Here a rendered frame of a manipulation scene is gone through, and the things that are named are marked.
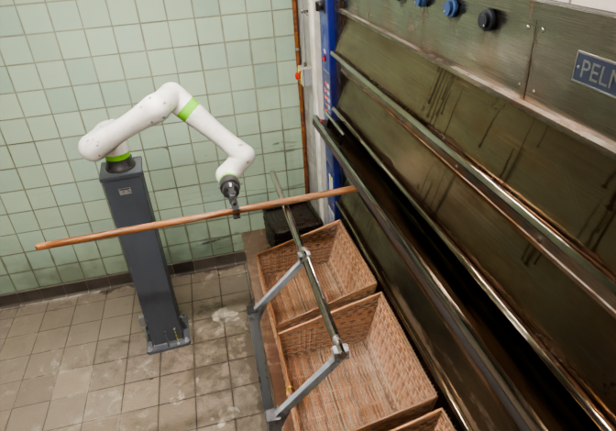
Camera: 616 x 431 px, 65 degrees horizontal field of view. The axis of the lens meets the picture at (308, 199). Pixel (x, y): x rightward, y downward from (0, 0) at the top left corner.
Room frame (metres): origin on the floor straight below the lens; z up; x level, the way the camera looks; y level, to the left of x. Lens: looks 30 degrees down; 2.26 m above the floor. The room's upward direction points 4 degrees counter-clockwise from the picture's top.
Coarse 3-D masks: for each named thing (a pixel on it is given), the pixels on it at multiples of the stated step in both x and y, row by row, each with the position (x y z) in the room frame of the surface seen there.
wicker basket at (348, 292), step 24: (312, 240) 2.14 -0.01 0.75; (336, 240) 2.13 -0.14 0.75; (264, 264) 2.08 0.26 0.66; (288, 264) 2.11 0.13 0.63; (312, 264) 2.14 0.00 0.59; (336, 264) 2.05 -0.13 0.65; (360, 264) 1.82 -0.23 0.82; (264, 288) 1.85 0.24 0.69; (288, 288) 1.96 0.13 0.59; (336, 288) 1.93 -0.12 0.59; (360, 288) 1.75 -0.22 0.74; (288, 312) 1.78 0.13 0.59; (312, 312) 1.58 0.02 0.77
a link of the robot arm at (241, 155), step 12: (204, 108) 2.18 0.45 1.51; (192, 120) 2.13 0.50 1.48; (204, 120) 2.13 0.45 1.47; (216, 120) 2.17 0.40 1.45; (204, 132) 2.13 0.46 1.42; (216, 132) 2.12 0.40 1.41; (228, 132) 2.15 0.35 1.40; (216, 144) 2.13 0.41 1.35; (228, 144) 2.11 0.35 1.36; (240, 144) 2.12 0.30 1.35; (228, 156) 2.13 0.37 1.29; (240, 156) 2.09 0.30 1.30; (252, 156) 2.11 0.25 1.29; (240, 168) 2.08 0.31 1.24
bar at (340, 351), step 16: (272, 176) 2.11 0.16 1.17; (288, 208) 1.79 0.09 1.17; (288, 224) 1.69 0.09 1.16; (304, 256) 1.44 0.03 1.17; (288, 272) 1.45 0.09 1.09; (272, 288) 1.44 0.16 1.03; (320, 288) 1.26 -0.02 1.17; (256, 304) 1.43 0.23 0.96; (320, 304) 1.18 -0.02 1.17; (256, 320) 1.40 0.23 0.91; (256, 336) 1.40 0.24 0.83; (336, 336) 1.04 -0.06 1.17; (256, 352) 1.40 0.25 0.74; (336, 352) 0.98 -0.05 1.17; (320, 368) 0.99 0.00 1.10; (304, 384) 0.98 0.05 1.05; (288, 400) 0.96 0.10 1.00; (272, 416) 0.94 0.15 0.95
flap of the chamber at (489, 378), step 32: (320, 128) 2.06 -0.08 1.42; (352, 160) 1.72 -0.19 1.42; (384, 192) 1.47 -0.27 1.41; (384, 224) 1.26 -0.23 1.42; (416, 224) 1.27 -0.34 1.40; (448, 256) 1.10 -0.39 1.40; (448, 288) 0.95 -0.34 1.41; (480, 288) 0.96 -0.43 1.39; (448, 320) 0.84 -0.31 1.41; (480, 320) 0.83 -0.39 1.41; (512, 352) 0.73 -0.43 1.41; (544, 384) 0.65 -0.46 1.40; (512, 416) 0.58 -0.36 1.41; (544, 416) 0.57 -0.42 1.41; (576, 416) 0.58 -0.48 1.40
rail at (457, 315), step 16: (336, 144) 1.83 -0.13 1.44; (368, 192) 1.42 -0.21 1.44; (384, 208) 1.31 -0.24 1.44; (400, 240) 1.14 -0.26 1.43; (416, 256) 1.05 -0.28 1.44; (432, 272) 0.98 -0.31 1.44; (432, 288) 0.94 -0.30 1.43; (448, 304) 0.86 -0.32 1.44; (464, 320) 0.80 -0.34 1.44; (480, 352) 0.71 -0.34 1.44; (496, 368) 0.67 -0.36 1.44; (512, 384) 0.63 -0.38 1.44; (512, 400) 0.60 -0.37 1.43; (528, 416) 0.55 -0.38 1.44
